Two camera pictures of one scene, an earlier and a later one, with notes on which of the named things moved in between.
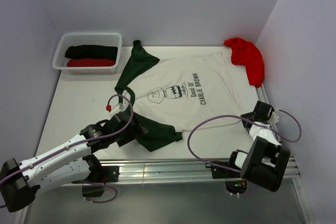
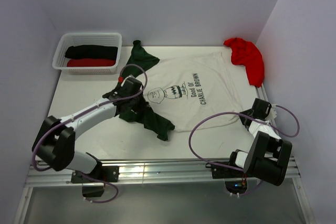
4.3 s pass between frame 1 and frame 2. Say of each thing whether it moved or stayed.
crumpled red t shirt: stayed
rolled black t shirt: stayed
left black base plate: stayed
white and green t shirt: moved
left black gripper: moved
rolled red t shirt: stayed
